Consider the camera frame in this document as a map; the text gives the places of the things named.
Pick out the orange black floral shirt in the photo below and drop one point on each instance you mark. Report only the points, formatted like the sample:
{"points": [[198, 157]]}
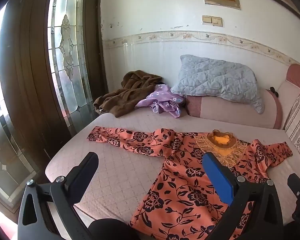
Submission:
{"points": [[180, 192]]}

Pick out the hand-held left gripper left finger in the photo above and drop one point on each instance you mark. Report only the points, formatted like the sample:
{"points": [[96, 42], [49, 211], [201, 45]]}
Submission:
{"points": [[85, 172]]}

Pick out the small black object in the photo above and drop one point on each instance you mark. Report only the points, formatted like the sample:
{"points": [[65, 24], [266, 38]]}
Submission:
{"points": [[274, 91]]}

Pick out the pink sofa backrest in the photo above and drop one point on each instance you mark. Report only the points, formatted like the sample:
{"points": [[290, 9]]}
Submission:
{"points": [[297, 76]]}

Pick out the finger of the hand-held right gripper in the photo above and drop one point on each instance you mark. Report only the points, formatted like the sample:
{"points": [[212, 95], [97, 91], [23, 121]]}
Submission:
{"points": [[295, 183]]}

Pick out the purple floral garment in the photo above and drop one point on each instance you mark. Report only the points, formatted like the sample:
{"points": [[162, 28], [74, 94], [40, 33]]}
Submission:
{"points": [[162, 97]]}

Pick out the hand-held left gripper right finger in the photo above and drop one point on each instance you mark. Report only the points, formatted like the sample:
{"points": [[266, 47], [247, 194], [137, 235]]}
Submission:
{"points": [[218, 177]]}

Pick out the wooden door with stained glass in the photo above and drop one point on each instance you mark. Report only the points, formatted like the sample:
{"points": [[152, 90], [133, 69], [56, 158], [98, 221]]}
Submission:
{"points": [[27, 80]]}

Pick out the beige wall switch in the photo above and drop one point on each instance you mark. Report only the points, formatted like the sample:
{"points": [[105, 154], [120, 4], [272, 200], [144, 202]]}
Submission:
{"points": [[217, 21], [207, 20]]}

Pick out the pink sofa bolster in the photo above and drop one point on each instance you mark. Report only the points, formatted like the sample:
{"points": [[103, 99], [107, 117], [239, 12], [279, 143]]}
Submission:
{"points": [[227, 112]]}

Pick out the grey quilted pillow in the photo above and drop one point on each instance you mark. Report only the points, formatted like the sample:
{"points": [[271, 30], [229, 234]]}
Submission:
{"points": [[215, 80]]}

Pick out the brown fleece robe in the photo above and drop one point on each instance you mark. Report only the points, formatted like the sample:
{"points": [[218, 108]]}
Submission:
{"points": [[125, 97]]}

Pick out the pink quilted sofa bed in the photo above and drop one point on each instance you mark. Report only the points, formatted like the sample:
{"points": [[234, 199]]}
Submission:
{"points": [[115, 170]]}

